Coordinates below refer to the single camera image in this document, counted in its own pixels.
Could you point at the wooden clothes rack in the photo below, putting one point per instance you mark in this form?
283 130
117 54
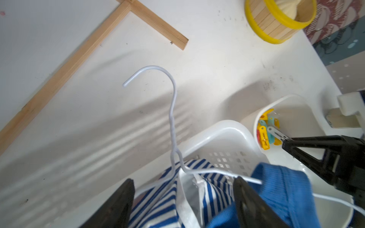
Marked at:
24 117

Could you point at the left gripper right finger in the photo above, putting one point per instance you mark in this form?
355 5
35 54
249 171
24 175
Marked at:
252 210

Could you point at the white perforated plastic basket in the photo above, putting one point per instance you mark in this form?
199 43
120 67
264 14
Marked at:
228 144

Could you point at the blue white striped tank top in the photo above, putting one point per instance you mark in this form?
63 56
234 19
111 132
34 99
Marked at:
199 200

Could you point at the red clothespin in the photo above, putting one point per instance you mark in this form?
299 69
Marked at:
258 137

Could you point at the yellow bowl with buns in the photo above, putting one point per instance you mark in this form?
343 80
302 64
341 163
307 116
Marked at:
274 26

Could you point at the grey clothespin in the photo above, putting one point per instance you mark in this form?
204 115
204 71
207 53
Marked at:
278 134

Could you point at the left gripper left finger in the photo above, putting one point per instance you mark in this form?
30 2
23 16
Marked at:
116 211

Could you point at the white plastic tray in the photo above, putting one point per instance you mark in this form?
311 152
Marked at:
297 119

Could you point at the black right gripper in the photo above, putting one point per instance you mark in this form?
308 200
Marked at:
338 160

